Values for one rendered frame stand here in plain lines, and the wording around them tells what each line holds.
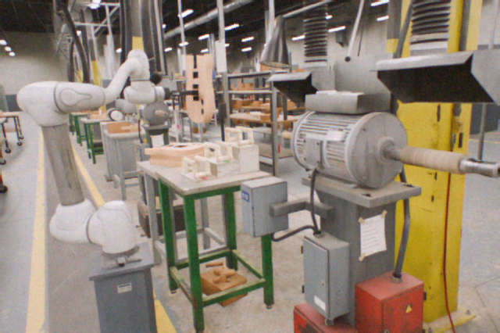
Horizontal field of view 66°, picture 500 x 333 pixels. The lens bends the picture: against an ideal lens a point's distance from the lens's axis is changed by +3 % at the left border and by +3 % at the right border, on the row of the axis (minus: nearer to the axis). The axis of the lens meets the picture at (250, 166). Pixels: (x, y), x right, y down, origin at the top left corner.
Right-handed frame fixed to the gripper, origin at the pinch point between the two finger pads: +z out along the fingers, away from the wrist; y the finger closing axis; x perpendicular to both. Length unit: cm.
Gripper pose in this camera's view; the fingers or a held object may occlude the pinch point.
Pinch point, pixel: (194, 92)
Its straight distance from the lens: 237.1
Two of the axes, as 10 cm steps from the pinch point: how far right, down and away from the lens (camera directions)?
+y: 5.1, 1.6, -8.5
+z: 8.6, -1.4, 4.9
